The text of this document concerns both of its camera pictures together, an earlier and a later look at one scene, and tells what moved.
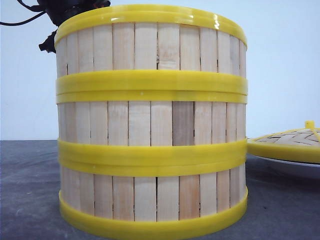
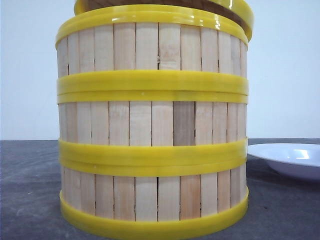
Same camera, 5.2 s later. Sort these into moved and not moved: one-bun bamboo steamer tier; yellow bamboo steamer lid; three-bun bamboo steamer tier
Moved: yellow bamboo steamer lid
Not moved: one-bun bamboo steamer tier; three-bun bamboo steamer tier
